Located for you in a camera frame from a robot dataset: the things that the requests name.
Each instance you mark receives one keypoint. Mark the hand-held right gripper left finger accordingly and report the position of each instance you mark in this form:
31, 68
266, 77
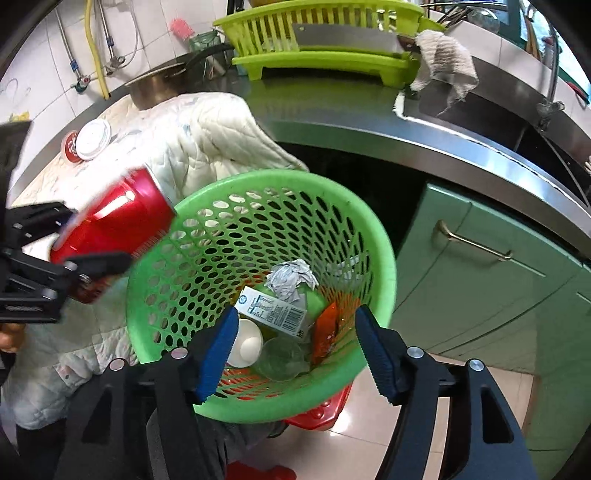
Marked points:
219, 360

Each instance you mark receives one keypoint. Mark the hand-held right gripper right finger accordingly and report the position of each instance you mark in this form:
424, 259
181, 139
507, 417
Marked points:
378, 355

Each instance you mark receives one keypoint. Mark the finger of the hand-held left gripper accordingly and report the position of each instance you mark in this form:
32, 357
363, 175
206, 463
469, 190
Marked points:
92, 267
37, 221

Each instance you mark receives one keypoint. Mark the small white cup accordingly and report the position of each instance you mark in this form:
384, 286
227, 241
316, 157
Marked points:
247, 346

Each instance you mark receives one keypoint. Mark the orange snack wrapper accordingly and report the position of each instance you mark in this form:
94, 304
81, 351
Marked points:
325, 332

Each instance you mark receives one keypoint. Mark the red soda can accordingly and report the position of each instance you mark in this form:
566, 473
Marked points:
120, 212

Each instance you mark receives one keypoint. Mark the clear plastic cup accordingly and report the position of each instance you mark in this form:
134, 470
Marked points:
281, 360

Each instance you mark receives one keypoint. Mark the green and white milk carton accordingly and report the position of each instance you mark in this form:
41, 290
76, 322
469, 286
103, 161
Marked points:
268, 311

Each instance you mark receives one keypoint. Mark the white paper cup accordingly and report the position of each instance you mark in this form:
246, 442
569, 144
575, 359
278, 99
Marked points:
92, 138

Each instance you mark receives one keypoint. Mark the paper ball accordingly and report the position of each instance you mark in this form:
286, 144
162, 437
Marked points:
291, 279

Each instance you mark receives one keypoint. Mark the green plastic mesh basket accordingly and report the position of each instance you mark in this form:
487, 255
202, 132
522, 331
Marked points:
277, 180

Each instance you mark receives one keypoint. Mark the person's left hand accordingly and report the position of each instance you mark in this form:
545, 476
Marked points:
9, 339

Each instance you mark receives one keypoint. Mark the red round lid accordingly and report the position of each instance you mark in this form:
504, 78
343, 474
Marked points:
69, 150

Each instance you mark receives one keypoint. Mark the red plastic stool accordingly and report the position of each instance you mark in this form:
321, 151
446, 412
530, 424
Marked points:
318, 415

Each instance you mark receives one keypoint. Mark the steel pot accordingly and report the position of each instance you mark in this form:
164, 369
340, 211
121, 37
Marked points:
157, 87

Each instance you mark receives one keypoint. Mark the white quilted printed mat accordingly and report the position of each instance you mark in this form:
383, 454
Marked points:
207, 138

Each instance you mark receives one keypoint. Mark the pink brush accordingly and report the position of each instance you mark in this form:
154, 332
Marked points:
182, 27

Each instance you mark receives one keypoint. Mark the steel sink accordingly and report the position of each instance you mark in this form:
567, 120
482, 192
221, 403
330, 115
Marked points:
508, 124

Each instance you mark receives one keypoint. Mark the green plastic dish rack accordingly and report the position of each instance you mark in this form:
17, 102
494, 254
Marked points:
323, 69

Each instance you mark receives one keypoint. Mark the white dishcloth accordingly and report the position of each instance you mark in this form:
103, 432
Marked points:
448, 55

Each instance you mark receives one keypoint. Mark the steel cleaver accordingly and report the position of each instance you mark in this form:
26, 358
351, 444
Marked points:
341, 37

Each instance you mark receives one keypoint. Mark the steel faucet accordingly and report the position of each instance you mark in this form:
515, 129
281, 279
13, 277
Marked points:
551, 69

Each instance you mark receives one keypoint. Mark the window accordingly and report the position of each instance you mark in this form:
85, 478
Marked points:
572, 46

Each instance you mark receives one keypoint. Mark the metal wall valve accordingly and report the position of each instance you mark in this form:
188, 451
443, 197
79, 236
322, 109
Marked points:
115, 64
79, 84

